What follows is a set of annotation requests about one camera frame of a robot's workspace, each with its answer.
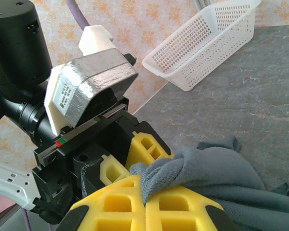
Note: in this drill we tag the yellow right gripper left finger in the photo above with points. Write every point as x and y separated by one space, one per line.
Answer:
110 204

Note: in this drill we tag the grey t-shirt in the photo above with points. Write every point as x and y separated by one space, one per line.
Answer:
219 180

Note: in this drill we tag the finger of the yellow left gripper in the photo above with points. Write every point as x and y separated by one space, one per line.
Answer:
110 170
149 146

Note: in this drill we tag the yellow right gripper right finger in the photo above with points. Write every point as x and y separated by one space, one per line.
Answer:
183 211

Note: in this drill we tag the aluminium frame post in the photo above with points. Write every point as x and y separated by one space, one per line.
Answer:
202 2

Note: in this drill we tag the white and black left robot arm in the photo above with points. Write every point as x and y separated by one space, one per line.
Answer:
14 48

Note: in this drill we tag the white perforated plastic basket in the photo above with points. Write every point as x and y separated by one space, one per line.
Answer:
202 45

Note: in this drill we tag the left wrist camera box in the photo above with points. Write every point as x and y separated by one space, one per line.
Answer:
91 79

